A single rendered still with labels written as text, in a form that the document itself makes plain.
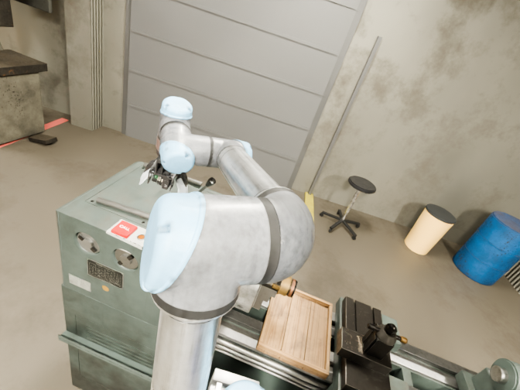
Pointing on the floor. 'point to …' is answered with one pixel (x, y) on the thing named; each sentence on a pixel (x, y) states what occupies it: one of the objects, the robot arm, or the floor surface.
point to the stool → (352, 203)
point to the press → (21, 87)
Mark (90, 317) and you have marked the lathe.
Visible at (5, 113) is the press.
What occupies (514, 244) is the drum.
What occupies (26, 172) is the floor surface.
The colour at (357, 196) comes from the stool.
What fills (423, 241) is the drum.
